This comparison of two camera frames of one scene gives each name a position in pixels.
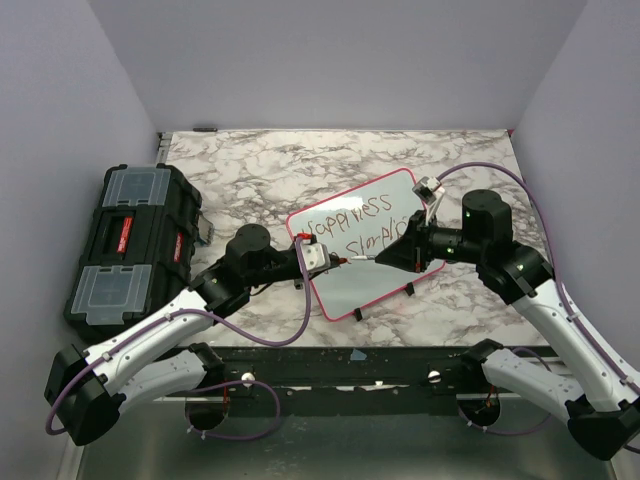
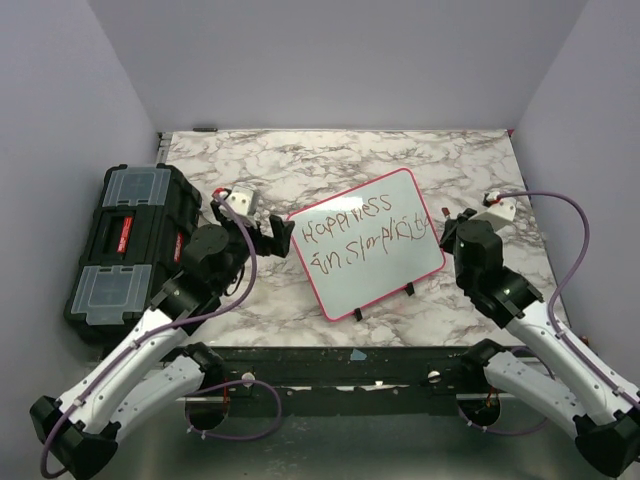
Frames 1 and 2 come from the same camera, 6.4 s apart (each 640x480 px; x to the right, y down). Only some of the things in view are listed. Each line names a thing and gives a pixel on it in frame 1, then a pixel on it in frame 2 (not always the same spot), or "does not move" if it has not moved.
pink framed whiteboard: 362,221 does not move
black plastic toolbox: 138,252 does not move
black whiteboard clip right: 410,289 does not move
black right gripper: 411,252 → 446,241
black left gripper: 332,261 → 279,243
